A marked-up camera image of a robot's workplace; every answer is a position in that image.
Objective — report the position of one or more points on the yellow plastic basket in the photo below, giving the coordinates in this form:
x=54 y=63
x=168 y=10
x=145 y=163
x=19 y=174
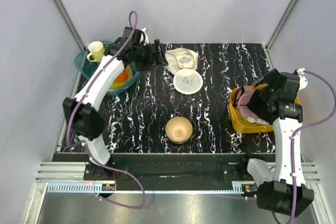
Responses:
x=239 y=112

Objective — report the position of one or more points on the orange cup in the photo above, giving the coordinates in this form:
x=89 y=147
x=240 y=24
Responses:
x=122 y=77

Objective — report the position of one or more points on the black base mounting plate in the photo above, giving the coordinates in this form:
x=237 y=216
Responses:
x=176 y=171

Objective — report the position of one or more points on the white cloth in basket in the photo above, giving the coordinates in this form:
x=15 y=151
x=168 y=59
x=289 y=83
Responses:
x=258 y=121

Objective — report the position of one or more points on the pale yellow mug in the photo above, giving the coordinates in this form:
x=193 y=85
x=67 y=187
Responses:
x=96 y=51

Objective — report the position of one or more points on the teal plastic bin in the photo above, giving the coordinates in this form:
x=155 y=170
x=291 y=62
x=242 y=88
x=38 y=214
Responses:
x=87 y=69

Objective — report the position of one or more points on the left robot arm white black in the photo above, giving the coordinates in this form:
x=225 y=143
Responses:
x=84 y=123

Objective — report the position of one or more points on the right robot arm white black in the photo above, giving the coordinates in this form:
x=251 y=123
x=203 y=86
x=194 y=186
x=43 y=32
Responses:
x=283 y=190

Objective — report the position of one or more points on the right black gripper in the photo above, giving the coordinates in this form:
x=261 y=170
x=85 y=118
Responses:
x=271 y=78

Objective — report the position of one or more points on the yellow-green plate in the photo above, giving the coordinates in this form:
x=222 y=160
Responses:
x=115 y=85

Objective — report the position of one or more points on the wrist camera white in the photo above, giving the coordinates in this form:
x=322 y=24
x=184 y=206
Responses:
x=303 y=82
x=144 y=40

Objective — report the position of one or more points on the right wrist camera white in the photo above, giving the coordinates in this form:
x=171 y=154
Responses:
x=303 y=82

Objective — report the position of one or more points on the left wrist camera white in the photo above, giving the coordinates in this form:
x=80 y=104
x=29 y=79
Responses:
x=144 y=40

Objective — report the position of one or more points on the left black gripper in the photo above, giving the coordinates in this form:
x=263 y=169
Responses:
x=155 y=59

